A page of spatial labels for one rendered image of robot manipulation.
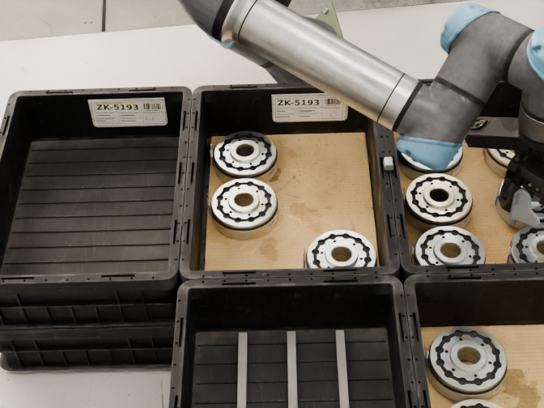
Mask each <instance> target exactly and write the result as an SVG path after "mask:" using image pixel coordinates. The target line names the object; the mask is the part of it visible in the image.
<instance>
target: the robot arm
mask: <svg viewBox="0 0 544 408"><path fill-rule="evenodd" d="M177 1H178V2H179V4H180V6H181V8H182V9H183V11H184V12H185V13H186V14H187V15H188V16H189V18H190V19H191V20H192V21H193V22H194V23H195V24H196V25H197V26H198V27H199V28H200V29H201V30H203V31H204V32H205V33H206V34H207V36H208V37H209V38H211V39H212V40H213V41H215V42H216V43H218V44H220V45H221V46H222V47H223V48H225V49H229V50H231V51H232V52H234V53H236V54H238V55H240V56H241V57H244V58H246V59H247V60H249V61H251V62H253V63H255V64H257V65H259V66H260V67H262V68H264V69H265V70H266V71H267V72H268V73H269V74H270V75H271V77H272V78H273V79H274V80H275V81H276V82H277V83H309V84H311V85H313V86H314V87H316V88H318V89H320V90H321V91H323V92H325V93H326V94H328V95H330V96H332V97H333V98H335V99H337V100H339V101H341V102H343V103H344V104H346V105H348V106H350V107H351V108H353V109H355V110H356V111H358V112H360V113H362V114H363V115H365V116H367V117H369V118H371V119H372V120H374V121H376V122H378V123H380V124H381V125H383V126H385V127H387V128H388V129H390V130H392V131H394V132H395V133H397V134H399V135H400V136H399V140H398V142H397V149H398V150H399V151H400V152H401V153H403V154H405V155H407V156H409V157H410V158H411V159H413V160H415V161H417V162H419V163H420V164H422V165H424V166H426V167H428V168H430V169H431V170H434V171H437V172H439V171H443V170H445V169H446V168H447V167H448V166H449V164H450V162H451V161H452V159H453V157H454V156H455V154H456V153H457V152H458V150H459V149H460V147H462V145H463V144H462V143H463V141H464V140H465V141H466V143H467V145H468V147H477V148H489V149H500V150H512V151H514V153H515V155H514V156H513V157H512V159H511V160H510V162H509V164H508V168H507V171H506V174H505V178H504V183H503V186H502V188H501V191H500V196H499V199H500V207H501V208H502V210H503V214H504V218H505V219H506V221H507V222H508V224H510V225H511V226H514V225H515V222H516V221H519V222H522V223H525V224H527V225H529V226H532V227H538V226H539V224H540V219H539V218H538V216H537V215H536V214H535V213H534V212H533V210H532V209H531V206H530V204H531V200H532V199H531V198H540V199H539V204H541V205H543V206H544V25H543V26H541V27H540V28H538V29H537V30H536V31H535V30H533V29H532V28H529V27H527V26H525V25H524V24H521V23H518V22H517V21H515V20H513V19H510V18H508V17H506V16H504V15H501V13H500V12H499V11H496V10H491V9H489V8H486V7H484V6H481V5H479V4H476V3H474V2H465V3H463V4H461V5H460V6H458V7H457V8H456V9H455V10H453V12H452V13H451V14H450V16H449V17H448V18H447V20H446V22H445V23H444V30H443V31H442V32H441V34H440V45H441V48H442V49H443V50H444V51H445V52H446V53H447V54H448V56H447V58H446V60H445V61H444V64H443V65H442V66H441V68H440V70H439V72H438V74H437V75H436V77H435V78H434V80H433V82H432V84H431V86H430V87H429V86H428V85H426V84H423V83H421V82H419V81H418V80H417V79H414V78H413V77H411V76H409V75H408V74H406V73H404V72H402V71H400V70H399V69H397V68H395V67H393V66H391V65H390V64H388V63H386V62H384V61H382V60H380V59H379V58H378V57H375V56H373V55H372V54H370V53H368V52H366V51H365V50H363V49H361V48H359V47H358V46H356V45H353V44H352V43H351V42H349V41H347V40H345V39H343V38H341V37H340V36H338V35H337V33H336V31H335V29H334V27H333V26H332V25H330V24H329V23H326V22H325V21H324V20H322V19H314V18H311V17H307V16H302V15H300V14H298V13H297V12H295V11H293V10H292V9H290V8H288V6H289V5H290V3H291V0H177ZM500 80H501V81H503V82H505V83H508V84H510V85H513V86H515V87H518V88H520V89H521V90H522V94H521V105H520V111H519V116H518V118H512V117H479V116H478V115H479V114H480V112H481V111H482V109H483V107H484V105H485V104H486V103H487V101H488V100H489V98H490V96H491V94H492V92H493V91H494V90H495V87H496V86H497V84H498V82H499V81H500ZM522 185H523V188H525V189H523V188H521V186H522Z"/></svg>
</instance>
